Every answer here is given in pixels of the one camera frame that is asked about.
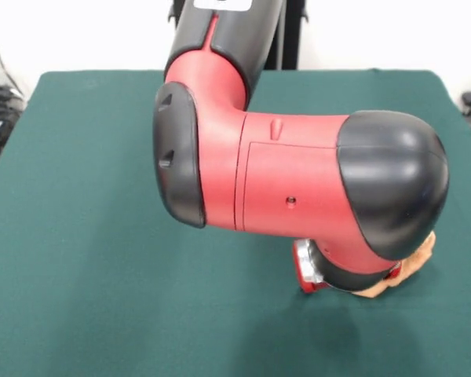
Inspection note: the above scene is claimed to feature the black equipment pile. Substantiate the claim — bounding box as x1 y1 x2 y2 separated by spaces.
0 84 27 163

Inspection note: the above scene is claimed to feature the tan terry towel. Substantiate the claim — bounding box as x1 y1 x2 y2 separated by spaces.
352 231 437 300

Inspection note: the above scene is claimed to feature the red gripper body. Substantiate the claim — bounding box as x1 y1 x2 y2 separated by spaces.
294 238 403 295

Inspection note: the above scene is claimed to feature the dark green table cloth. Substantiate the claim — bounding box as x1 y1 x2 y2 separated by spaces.
0 69 471 377

